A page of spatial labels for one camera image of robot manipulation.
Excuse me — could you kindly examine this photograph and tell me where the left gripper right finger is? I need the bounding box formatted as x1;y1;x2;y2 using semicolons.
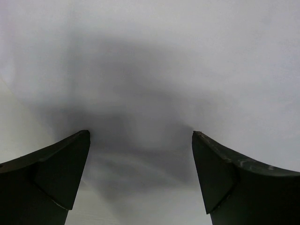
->
192;131;300;225

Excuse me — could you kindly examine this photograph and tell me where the white t shirt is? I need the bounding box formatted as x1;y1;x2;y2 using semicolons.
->
0;0;300;225

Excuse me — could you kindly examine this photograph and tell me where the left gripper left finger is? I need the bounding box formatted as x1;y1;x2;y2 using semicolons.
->
0;130;90;225

